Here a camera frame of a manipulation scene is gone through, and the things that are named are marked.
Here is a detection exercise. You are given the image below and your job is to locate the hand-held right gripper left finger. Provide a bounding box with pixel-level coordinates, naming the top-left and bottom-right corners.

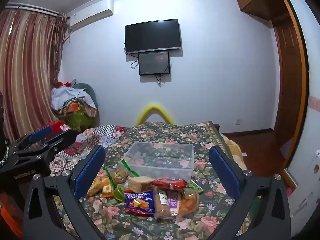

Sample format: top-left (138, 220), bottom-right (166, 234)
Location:
top-left (23, 144), bottom-right (110, 240)

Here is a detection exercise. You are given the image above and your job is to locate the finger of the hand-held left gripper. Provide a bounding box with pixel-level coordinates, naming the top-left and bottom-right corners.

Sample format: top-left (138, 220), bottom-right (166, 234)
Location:
top-left (37, 129), bottom-right (78, 161)
top-left (9, 125), bottom-right (53, 153)

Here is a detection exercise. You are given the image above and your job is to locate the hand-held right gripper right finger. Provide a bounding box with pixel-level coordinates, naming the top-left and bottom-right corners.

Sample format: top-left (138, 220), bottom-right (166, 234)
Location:
top-left (209, 145), bottom-right (292, 240)

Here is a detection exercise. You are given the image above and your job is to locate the zip bag of yellow snacks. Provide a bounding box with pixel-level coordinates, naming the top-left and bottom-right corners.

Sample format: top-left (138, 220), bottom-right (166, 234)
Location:
top-left (87, 167), bottom-right (118, 198)

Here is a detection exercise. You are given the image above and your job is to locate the zip bag of brown pastries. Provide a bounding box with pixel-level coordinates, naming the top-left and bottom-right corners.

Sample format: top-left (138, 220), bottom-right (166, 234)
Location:
top-left (110, 159), bottom-right (140, 189)

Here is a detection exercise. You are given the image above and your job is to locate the small green packet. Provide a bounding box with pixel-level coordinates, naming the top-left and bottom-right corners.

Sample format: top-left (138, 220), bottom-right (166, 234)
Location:
top-left (114, 184), bottom-right (126, 203)

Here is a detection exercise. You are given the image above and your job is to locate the zip bag of orange snacks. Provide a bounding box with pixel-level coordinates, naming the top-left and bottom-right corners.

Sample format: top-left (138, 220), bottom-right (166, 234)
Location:
top-left (179, 180), bottom-right (204, 217)

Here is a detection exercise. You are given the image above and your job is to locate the sandwich bread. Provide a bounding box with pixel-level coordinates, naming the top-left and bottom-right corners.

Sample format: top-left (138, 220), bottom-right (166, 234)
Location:
top-left (127, 176), bottom-right (156, 193)

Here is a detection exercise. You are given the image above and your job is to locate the red instant noodle packet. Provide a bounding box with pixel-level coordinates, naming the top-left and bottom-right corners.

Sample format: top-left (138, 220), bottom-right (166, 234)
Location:
top-left (152, 177), bottom-right (188, 190)

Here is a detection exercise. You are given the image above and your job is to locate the long bread packet purple label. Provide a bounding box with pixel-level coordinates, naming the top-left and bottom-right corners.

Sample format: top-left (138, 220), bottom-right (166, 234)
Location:
top-left (169, 189), bottom-right (184, 215)

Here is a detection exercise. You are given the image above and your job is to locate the blue snack packet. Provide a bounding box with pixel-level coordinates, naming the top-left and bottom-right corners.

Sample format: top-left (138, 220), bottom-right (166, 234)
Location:
top-left (124, 191), bottom-right (154, 217)

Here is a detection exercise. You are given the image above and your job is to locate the clear plastic storage box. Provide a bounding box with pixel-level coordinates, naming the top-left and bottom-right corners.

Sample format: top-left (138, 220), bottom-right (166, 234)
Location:
top-left (122, 141), bottom-right (195, 181)

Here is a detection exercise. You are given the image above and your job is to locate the long bread packet white label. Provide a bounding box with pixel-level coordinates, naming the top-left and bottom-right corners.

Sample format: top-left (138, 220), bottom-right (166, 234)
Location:
top-left (153, 187), bottom-right (173, 219)

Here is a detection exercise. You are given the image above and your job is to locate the red box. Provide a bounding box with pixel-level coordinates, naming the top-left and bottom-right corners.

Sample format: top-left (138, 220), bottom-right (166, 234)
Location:
top-left (37, 120), bottom-right (64, 138)

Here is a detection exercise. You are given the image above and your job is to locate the pile of clothes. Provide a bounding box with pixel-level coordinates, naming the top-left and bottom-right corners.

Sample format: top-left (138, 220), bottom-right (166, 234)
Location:
top-left (51, 79), bottom-right (97, 133)

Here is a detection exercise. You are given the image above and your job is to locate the orange cloth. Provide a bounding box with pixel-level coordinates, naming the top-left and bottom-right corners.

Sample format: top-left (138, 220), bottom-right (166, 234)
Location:
top-left (0, 199), bottom-right (23, 232)

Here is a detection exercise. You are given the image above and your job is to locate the grey chair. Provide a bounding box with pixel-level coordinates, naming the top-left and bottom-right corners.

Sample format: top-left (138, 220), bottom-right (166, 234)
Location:
top-left (72, 82), bottom-right (99, 130)

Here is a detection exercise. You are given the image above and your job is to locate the striped red curtain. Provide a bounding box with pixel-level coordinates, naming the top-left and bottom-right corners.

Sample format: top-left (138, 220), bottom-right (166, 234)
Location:
top-left (0, 4), bottom-right (68, 143)

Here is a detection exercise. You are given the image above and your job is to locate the white wardrobe door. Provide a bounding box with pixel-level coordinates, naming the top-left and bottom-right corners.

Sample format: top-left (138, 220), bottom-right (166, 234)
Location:
top-left (284, 0), bottom-right (320, 233)

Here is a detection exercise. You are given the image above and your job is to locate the yellow foam tube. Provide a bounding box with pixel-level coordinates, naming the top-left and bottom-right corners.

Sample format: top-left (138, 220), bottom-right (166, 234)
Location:
top-left (136, 102), bottom-right (177, 126)

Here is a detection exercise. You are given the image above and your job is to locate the wooden door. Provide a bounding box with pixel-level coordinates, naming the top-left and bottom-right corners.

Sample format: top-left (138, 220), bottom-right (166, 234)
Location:
top-left (272, 21), bottom-right (309, 170)

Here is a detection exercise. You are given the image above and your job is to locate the white air conditioner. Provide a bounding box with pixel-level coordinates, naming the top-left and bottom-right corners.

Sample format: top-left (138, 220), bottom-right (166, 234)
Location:
top-left (67, 0), bottom-right (114, 32)

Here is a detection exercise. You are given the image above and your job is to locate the black monitor cable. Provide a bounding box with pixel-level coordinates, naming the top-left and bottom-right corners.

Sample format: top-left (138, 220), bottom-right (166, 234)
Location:
top-left (155, 74), bottom-right (167, 88)

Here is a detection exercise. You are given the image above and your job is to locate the small black wall monitor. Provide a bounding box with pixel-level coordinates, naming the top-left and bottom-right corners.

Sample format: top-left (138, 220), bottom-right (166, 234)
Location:
top-left (138, 51), bottom-right (171, 76)

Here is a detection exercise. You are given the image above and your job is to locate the black wall television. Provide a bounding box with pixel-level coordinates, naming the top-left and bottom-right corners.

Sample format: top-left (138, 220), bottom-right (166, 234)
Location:
top-left (124, 19), bottom-right (182, 55)

